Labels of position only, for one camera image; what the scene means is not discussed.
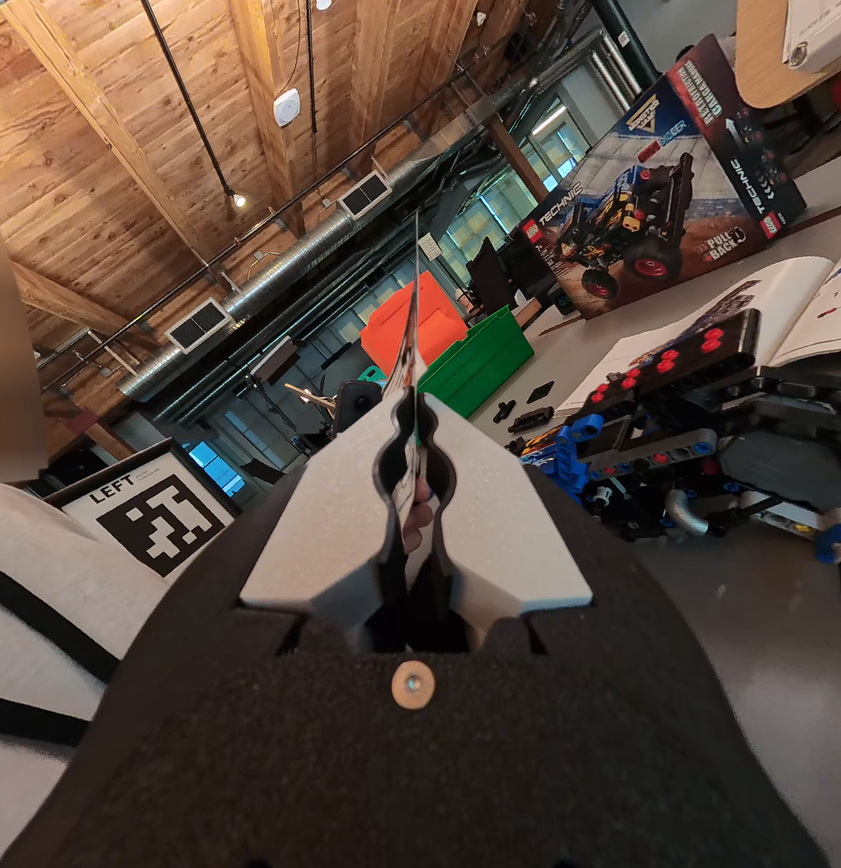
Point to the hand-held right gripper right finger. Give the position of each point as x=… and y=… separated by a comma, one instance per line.
x=515, y=542

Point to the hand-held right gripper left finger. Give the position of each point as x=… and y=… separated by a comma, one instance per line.
x=312, y=542

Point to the colourful sticker sheet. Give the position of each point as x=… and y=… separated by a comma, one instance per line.
x=403, y=373

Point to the black lego pin connector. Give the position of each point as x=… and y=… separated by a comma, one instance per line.
x=505, y=410

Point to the black flat lego tile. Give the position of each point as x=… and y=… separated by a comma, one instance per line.
x=541, y=392

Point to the blue black lego truck model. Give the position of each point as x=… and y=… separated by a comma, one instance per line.
x=664, y=434

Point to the lego instruction booklet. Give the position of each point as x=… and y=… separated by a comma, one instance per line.
x=806, y=319

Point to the lego set cardboard box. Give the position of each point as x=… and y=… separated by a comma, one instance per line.
x=664, y=203

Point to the person's left hand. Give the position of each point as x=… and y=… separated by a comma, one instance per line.
x=418, y=525

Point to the tablet on stand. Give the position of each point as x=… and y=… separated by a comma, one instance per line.
x=312, y=397

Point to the hanging ceiling light fixture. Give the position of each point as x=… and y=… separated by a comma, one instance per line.
x=278, y=359

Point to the orange bag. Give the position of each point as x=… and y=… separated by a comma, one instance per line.
x=440, y=319

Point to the green plastic bin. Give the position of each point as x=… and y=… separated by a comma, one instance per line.
x=481, y=359

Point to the framed black white marker sign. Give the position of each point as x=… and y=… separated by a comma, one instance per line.
x=163, y=515

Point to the hanging paper sign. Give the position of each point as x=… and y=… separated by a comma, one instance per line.
x=429, y=245

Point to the white air vent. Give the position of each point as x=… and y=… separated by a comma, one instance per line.
x=196, y=325
x=363, y=193

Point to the dark high-backed chair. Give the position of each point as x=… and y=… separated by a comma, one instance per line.
x=491, y=271

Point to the black timer device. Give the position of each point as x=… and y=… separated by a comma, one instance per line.
x=564, y=300

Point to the black pendant lamp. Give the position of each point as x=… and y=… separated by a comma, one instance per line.
x=238, y=200

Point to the white ceiling access point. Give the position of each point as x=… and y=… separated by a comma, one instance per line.
x=285, y=107

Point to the wooden table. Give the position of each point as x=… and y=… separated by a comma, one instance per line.
x=766, y=61

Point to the white box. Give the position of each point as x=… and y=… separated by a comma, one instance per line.
x=820, y=34

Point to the black lego frame piece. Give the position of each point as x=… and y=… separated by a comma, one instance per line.
x=529, y=419

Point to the silver ventilation duct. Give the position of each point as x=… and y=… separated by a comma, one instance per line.
x=312, y=244

